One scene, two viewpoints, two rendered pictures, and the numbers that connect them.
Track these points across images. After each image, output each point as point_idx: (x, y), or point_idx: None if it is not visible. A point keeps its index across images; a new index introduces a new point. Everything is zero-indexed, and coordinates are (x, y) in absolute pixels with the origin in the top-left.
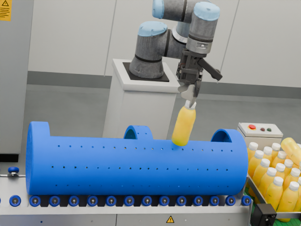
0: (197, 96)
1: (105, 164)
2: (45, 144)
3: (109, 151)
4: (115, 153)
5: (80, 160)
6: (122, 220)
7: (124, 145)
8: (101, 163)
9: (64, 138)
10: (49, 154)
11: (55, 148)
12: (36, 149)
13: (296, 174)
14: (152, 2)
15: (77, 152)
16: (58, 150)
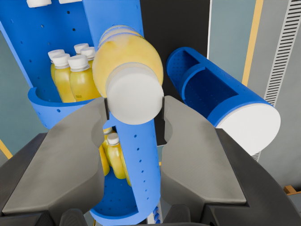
0: (222, 130)
1: (152, 143)
2: (148, 208)
3: (144, 151)
4: (143, 143)
5: (154, 169)
6: None
7: (132, 139)
8: (152, 148)
9: (138, 201)
10: (154, 197)
11: (150, 198)
12: (153, 209)
13: None
14: None
15: (150, 179)
16: (151, 194)
